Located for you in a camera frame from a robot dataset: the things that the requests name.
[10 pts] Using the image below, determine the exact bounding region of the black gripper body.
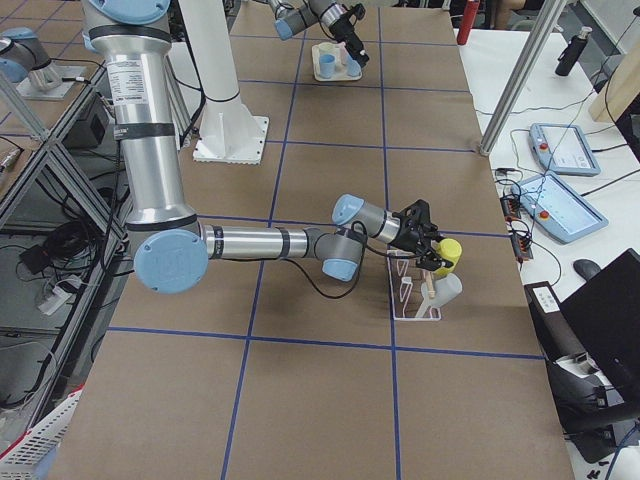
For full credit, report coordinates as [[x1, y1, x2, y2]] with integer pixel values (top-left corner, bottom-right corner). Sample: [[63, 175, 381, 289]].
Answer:
[[331, 4, 364, 45], [390, 212, 431, 254]]

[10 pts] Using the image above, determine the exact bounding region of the yellow plastic cup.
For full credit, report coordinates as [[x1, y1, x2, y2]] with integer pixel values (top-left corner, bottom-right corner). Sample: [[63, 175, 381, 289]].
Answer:
[[434, 238, 462, 277]]

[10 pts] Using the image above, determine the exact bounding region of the grey plastic cup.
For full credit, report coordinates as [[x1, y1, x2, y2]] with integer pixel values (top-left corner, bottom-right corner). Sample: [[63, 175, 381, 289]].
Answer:
[[426, 273, 463, 308]]

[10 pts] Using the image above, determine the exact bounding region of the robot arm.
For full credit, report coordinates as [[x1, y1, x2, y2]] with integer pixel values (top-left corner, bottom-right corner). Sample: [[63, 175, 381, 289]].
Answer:
[[266, 0, 369, 67], [83, 1, 449, 294]]

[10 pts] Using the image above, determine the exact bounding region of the pink plastic cup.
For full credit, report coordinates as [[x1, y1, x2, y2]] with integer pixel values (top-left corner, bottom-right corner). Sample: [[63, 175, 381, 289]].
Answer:
[[336, 42, 349, 63]]

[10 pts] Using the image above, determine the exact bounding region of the blue plastic cup far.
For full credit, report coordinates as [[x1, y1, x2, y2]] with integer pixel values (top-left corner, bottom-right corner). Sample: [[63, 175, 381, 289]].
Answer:
[[346, 55, 362, 78]]

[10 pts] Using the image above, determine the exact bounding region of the blue plastic cup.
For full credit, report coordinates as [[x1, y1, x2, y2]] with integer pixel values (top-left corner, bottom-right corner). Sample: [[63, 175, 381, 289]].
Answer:
[[318, 54, 335, 80], [346, 55, 362, 78]]

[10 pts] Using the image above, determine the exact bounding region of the pale green plastic cup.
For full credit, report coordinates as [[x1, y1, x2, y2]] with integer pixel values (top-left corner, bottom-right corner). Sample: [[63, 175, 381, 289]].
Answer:
[[317, 42, 338, 58]]

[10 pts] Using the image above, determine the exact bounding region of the blue plastic cup near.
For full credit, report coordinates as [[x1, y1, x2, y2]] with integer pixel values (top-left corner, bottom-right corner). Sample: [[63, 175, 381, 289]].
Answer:
[[318, 54, 335, 80]]

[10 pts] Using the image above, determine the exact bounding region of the cream plastic tray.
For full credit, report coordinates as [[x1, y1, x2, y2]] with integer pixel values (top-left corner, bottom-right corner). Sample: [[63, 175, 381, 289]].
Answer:
[[311, 44, 362, 82]]

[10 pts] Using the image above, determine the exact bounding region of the red bottle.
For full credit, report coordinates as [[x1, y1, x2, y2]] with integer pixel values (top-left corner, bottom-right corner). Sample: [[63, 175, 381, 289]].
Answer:
[[456, 0, 480, 46]]

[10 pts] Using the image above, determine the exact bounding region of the near teach pendant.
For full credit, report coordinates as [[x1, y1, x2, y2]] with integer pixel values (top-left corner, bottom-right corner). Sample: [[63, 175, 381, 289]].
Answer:
[[511, 172, 609, 244]]

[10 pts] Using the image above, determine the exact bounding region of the teach pendant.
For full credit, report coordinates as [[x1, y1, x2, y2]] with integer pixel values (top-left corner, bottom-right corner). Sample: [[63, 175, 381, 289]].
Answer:
[[529, 123, 601, 177], [511, 172, 609, 244]]

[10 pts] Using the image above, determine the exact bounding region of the far teach pendant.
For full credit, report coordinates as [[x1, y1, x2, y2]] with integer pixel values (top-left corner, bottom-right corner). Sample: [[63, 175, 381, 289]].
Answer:
[[529, 123, 601, 177]]

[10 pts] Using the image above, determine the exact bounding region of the black computer mouse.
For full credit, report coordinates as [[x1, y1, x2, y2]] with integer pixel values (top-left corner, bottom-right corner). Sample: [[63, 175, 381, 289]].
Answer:
[[572, 258, 601, 281]]

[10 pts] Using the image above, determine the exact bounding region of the black laptop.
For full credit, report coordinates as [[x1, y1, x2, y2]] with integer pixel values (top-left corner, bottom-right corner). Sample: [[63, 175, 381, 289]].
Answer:
[[561, 248, 639, 401]]

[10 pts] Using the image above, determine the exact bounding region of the black bottle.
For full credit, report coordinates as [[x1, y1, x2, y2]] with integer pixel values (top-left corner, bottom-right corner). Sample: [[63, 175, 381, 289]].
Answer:
[[554, 26, 592, 77]]

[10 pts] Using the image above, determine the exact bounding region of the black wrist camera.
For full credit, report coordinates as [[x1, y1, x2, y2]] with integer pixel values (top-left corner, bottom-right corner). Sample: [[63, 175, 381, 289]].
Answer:
[[396, 199, 432, 231]]

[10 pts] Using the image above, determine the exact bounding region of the white wire cup rack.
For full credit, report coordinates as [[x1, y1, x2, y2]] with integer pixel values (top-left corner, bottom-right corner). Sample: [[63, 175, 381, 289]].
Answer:
[[387, 249, 442, 322]]

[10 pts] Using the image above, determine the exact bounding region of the black camera cable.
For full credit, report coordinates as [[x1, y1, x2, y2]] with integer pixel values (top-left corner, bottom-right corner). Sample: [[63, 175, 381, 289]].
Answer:
[[284, 221, 371, 300]]

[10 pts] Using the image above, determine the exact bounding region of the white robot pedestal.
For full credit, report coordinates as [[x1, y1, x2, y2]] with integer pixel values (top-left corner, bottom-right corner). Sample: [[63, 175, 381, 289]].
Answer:
[[174, 0, 270, 165]]

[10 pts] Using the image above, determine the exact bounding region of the aluminium frame post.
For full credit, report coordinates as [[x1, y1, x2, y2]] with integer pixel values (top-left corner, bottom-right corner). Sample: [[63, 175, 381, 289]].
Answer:
[[479, 0, 567, 156]]

